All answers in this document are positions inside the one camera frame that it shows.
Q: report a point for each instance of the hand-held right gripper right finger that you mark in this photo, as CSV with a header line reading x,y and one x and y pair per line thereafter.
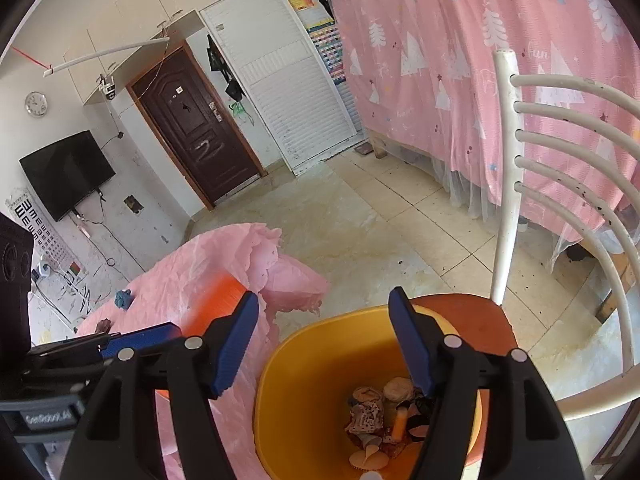
x,y
412,340

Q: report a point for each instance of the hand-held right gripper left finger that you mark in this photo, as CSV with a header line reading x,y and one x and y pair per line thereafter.
x,y
232,340

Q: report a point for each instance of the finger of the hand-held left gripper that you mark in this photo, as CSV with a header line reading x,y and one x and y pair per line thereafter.
x,y
145,336

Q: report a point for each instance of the orange box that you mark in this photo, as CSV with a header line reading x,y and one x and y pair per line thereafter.
x,y
217,300

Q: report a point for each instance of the white patterned cloth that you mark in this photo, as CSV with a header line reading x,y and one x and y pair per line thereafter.
x,y
365,410

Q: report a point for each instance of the orange tube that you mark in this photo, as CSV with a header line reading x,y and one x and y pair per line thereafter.
x,y
400,425

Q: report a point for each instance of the yellow plastic bucket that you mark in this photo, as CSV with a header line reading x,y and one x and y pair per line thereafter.
x,y
320,360

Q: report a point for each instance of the blue white charger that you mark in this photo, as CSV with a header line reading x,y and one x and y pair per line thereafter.
x,y
44,271

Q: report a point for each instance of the blue crumpled cloth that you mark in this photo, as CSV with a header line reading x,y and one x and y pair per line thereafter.
x,y
123,299

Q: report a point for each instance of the eye chart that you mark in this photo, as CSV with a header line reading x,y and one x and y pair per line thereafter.
x,y
47,240

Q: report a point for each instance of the pink tablecloth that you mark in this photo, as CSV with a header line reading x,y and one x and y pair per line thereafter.
x,y
200,270

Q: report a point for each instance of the floor scale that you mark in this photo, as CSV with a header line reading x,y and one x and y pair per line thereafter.
x,y
364,149

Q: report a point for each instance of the white metal chair orange seat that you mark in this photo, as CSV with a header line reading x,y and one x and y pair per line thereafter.
x,y
507,160

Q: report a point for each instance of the dark brown door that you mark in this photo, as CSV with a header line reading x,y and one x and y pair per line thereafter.
x,y
200,125

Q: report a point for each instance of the white curved pipe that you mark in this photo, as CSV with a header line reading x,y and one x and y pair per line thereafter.
x,y
105,55

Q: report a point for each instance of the white louvered wardrobe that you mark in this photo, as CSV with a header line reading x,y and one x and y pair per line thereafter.
x,y
280,80

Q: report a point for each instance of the black hanging bags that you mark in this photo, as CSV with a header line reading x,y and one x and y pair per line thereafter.
x,y
220,62

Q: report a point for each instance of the pink printed bed curtain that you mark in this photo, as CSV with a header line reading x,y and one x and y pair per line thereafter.
x,y
450,60

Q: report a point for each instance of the cream overhead cabinets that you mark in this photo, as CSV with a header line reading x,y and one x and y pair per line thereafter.
x,y
135,15

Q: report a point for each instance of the colourful chart poster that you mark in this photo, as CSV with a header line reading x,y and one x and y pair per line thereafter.
x,y
327,52

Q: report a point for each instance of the black wall television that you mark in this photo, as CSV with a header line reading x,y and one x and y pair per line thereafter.
x,y
67,175

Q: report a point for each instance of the open wall box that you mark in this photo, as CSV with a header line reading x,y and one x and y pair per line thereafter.
x,y
132,203

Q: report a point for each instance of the round wall clock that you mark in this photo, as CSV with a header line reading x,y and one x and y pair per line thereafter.
x,y
36,104

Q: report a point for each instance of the white security camera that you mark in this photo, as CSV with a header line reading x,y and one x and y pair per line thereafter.
x,y
108,87

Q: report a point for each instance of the yellow wall poster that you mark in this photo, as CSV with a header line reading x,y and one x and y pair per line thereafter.
x,y
301,0

